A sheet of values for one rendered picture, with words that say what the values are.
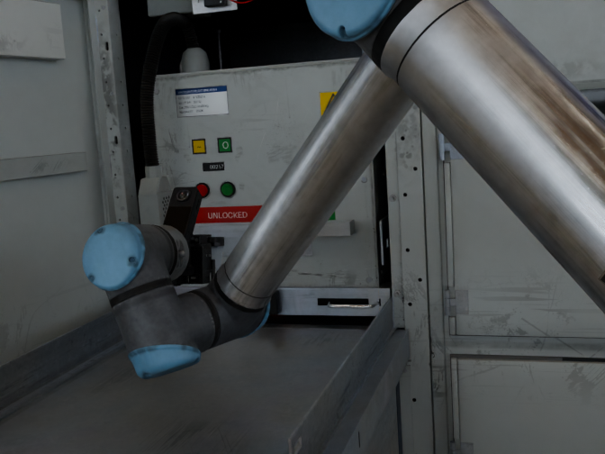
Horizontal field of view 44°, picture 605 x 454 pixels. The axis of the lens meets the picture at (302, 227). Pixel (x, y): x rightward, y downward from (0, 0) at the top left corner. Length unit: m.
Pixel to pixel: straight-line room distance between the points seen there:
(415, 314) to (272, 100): 0.53
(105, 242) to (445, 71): 0.55
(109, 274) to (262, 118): 0.66
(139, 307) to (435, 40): 0.56
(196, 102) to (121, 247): 0.67
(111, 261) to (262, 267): 0.20
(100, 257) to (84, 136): 0.67
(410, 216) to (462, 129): 0.83
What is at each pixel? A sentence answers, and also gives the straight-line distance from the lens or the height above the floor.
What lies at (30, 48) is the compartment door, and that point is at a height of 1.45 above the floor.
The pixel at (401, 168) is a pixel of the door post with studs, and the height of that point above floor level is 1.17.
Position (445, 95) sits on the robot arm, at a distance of 0.67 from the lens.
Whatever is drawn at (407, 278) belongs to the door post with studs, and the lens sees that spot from 1.50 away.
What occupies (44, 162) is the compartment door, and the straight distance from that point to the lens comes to 1.57.
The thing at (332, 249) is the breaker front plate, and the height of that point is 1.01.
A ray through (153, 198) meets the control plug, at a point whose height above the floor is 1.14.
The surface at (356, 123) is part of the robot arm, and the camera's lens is 0.90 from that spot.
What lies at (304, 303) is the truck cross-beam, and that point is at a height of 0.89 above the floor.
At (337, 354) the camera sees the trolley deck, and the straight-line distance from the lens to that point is 1.40.
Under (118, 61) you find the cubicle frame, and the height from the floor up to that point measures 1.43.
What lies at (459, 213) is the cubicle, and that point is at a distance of 1.45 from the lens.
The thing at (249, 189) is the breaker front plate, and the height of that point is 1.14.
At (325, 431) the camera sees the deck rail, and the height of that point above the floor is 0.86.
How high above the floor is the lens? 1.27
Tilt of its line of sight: 8 degrees down
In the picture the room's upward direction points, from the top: 4 degrees counter-clockwise
